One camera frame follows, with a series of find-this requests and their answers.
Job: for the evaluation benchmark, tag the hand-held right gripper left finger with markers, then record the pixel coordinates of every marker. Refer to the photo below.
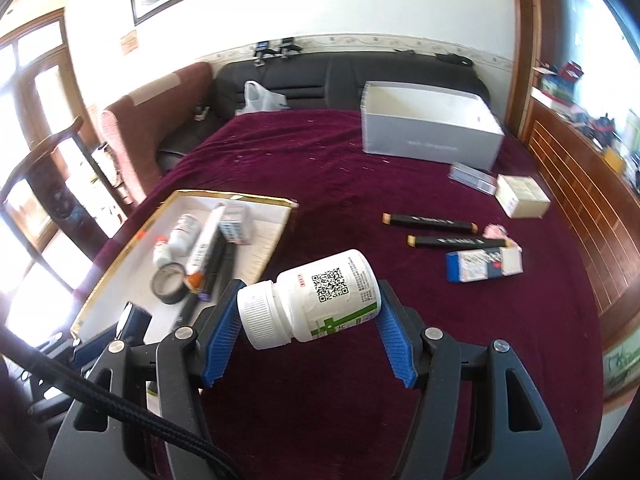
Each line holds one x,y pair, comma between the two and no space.
220,340

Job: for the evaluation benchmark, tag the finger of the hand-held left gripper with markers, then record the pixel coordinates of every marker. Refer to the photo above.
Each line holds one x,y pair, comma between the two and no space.
137,325

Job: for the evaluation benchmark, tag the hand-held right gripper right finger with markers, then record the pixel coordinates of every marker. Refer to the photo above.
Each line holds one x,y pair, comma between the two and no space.
395,345

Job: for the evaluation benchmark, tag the grey tape roll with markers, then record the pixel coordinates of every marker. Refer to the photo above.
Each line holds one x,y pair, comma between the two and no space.
167,297

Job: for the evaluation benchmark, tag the black marker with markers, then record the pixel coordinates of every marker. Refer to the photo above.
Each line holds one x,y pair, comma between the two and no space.
187,307
216,260

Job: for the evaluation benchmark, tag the white green-label pill bottle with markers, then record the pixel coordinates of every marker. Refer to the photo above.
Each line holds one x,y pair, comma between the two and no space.
320,305

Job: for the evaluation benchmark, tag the long orange white medicine box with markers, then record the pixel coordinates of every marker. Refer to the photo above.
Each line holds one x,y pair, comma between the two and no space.
205,245

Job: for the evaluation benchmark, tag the white red-label pill bottle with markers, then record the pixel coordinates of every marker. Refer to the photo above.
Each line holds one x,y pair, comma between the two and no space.
182,235

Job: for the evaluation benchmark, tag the small white medicine box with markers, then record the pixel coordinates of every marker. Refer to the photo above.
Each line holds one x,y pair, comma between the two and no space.
235,225

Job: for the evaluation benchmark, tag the gold-edged cardboard tray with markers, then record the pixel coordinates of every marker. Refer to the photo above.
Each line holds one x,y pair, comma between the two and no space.
270,230

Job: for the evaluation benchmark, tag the blue white box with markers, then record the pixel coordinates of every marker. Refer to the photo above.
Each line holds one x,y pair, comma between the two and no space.
480,265

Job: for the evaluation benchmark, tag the small pink item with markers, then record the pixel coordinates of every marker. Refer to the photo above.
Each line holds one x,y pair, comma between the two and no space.
495,231

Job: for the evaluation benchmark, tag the maroon blanket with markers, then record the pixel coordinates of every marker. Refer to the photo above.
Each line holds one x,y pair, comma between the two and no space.
350,200

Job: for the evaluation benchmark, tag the dark wooden chair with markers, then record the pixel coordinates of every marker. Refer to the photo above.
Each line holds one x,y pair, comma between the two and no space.
50,195

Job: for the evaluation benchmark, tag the clear plastic case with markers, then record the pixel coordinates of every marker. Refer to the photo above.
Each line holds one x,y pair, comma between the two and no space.
472,177

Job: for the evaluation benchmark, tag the small cream box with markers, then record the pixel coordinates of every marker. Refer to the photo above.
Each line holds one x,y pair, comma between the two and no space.
525,200

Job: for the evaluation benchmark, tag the maroon armchair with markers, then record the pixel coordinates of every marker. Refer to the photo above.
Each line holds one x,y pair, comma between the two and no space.
145,130

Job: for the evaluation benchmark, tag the grey patterned box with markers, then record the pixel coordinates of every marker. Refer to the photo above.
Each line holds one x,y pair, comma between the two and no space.
425,145

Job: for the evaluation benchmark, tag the wooden window ledge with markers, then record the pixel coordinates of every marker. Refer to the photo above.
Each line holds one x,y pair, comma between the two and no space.
565,170

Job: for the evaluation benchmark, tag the white plastic bag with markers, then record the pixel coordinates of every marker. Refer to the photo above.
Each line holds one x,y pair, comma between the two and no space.
260,97

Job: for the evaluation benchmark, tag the black leather sofa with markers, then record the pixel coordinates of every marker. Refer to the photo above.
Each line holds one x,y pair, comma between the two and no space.
300,80

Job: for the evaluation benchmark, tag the small black gadget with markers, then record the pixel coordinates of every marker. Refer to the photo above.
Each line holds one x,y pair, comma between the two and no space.
289,47
265,52

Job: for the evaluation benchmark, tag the wooden window frame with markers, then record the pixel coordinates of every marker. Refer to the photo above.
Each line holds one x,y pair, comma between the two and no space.
75,75

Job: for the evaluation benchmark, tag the paper wall notice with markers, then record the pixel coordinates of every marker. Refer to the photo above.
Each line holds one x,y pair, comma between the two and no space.
129,43

